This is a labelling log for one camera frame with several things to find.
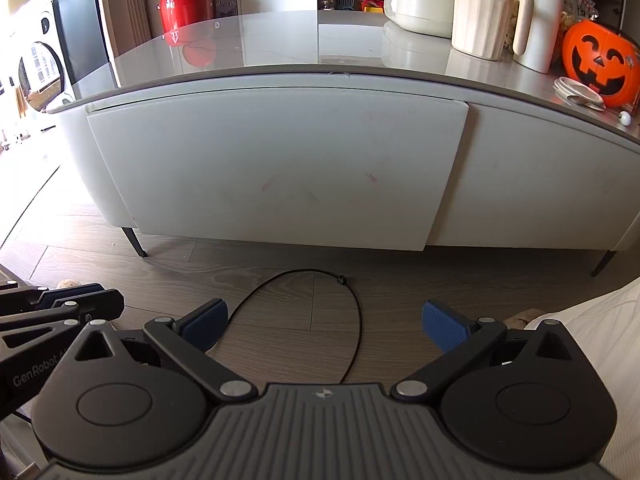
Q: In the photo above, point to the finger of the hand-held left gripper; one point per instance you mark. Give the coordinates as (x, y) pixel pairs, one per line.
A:
(70, 294)
(95, 305)

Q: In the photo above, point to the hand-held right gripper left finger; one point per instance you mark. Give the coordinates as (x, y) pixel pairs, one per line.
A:
(206, 322)

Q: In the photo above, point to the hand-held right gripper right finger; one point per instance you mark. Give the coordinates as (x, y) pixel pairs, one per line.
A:
(444, 327)

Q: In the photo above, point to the wooden drawer with white front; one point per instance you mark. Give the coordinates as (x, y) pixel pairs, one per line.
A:
(275, 170)

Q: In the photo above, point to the white sideboard cabinet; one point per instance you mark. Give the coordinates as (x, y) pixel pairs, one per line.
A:
(525, 185)

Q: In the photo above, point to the white cloth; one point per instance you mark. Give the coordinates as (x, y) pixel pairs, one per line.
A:
(600, 385)

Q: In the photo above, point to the white washing machine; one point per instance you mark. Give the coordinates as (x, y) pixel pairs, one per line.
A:
(47, 60)

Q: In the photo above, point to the black tall panel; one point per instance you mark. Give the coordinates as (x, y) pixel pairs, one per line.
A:
(82, 25)

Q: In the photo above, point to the small white plates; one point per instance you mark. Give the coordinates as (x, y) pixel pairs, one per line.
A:
(577, 92)

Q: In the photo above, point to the small white bead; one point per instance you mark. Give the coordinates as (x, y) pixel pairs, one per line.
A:
(627, 119)

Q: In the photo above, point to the orange pumpkin bucket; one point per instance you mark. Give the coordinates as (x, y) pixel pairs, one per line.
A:
(595, 65)

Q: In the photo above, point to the white ribbed jug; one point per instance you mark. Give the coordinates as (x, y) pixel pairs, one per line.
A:
(480, 15)

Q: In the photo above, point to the white rice cooker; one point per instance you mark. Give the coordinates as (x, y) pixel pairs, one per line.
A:
(417, 5)

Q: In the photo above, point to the red and yellow toy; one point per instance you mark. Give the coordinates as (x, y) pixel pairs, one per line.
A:
(372, 1)

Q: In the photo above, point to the tall white thermos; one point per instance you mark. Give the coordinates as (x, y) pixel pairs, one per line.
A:
(542, 5)

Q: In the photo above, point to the toy tractor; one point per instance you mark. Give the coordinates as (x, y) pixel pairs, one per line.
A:
(346, 2)

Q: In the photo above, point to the small jar with red lid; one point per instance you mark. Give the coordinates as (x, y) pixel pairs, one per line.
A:
(328, 2)

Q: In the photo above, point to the colourful snack bag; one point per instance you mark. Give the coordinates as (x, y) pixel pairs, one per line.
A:
(580, 7)

